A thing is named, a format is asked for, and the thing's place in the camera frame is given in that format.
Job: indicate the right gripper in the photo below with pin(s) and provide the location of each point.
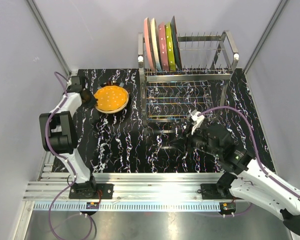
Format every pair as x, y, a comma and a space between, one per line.
185, 143

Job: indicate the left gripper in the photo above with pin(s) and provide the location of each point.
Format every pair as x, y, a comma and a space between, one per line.
92, 103

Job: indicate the orange dotted scalloped plate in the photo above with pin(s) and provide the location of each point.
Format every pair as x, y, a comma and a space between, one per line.
110, 98

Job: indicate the green dotted scalloped plate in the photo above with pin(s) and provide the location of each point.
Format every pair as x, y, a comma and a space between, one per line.
169, 47

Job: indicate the cream and blue plate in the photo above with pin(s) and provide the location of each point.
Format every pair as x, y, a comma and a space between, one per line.
155, 44

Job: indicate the cream and pink plate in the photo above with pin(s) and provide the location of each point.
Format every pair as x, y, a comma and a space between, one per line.
148, 43

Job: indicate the teal plate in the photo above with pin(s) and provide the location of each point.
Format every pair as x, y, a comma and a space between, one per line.
176, 47

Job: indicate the pink dotted scalloped plate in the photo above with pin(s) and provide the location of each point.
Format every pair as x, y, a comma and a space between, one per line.
163, 47

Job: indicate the tan yellow plate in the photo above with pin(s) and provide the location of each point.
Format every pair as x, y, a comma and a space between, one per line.
110, 103

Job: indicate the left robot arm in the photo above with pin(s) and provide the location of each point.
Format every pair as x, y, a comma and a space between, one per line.
59, 136

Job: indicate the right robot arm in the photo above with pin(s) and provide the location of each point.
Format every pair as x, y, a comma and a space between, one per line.
236, 161

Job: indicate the steel dish rack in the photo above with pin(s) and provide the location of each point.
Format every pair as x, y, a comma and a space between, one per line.
209, 62

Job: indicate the black marble mat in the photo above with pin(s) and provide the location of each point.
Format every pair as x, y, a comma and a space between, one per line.
117, 144

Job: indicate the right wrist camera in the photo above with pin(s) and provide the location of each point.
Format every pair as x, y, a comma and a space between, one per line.
196, 119

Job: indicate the left aluminium frame post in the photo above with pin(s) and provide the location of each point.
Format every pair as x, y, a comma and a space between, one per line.
48, 35

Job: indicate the aluminium frame post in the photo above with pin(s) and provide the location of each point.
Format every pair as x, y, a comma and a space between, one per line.
48, 35
265, 34

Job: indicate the aluminium mounting rail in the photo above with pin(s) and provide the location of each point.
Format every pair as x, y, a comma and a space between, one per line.
156, 187

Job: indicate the slotted cable duct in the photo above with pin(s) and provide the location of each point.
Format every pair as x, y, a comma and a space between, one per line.
125, 206

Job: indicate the right aluminium frame post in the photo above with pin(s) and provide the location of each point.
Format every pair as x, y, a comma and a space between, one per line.
265, 34

